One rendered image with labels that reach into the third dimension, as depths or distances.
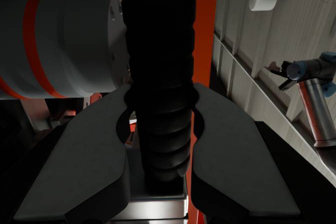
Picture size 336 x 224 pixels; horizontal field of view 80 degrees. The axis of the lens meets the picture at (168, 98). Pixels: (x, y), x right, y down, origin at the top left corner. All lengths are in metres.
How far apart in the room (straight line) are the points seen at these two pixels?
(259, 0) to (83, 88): 6.67
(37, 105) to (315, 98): 0.92
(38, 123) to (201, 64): 0.56
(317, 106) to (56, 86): 0.91
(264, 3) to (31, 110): 6.78
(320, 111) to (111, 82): 0.86
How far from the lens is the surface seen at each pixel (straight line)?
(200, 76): 0.79
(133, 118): 0.39
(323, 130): 0.99
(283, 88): 1.27
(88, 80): 0.26
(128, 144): 0.32
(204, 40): 0.74
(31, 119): 0.38
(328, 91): 1.12
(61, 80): 0.26
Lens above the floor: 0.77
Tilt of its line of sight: 30 degrees up
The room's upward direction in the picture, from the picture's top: 178 degrees clockwise
